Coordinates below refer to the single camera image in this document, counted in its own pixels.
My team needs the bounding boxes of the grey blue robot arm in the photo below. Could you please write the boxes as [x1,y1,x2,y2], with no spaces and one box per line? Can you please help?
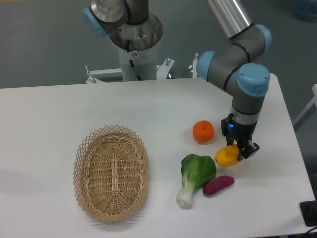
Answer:
[82,0,272,161]

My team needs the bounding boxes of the woven wicker basket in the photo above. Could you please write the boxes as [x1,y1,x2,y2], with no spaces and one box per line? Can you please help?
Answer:
[73,125,150,222]

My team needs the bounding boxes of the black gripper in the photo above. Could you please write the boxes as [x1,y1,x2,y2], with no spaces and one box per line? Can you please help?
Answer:
[221,113,260,161]

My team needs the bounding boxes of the orange tangerine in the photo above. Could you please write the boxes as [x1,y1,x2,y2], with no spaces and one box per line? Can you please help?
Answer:
[192,120,214,143]

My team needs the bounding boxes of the black device at edge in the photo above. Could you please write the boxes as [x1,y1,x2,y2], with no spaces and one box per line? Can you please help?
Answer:
[299,200,317,227]

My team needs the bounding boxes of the yellow mango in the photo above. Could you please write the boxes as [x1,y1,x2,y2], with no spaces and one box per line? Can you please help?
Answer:
[214,144,240,167]

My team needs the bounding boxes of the white metal base frame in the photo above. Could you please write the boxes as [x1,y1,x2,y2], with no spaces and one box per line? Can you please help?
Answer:
[85,53,199,84]

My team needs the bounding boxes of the purple sweet potato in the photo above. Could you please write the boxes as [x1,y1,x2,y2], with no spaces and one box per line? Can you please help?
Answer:
[203,176,235,196]

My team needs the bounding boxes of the green bok choy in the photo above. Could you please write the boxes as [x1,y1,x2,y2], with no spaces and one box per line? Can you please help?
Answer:
[176,154,216,207]

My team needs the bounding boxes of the white table leg right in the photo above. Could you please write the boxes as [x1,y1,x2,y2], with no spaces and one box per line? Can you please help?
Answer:
[292,84,317,131]

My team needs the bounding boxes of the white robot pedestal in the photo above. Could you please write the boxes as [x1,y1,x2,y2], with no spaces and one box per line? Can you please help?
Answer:
[118,47,157,82]

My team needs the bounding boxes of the blue translucent container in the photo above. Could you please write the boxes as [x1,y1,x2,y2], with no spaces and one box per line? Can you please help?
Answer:
[293,0,317,23]

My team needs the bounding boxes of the black cable on pedestal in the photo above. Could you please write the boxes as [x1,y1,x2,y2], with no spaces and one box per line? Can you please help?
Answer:
[126,39,143,81]

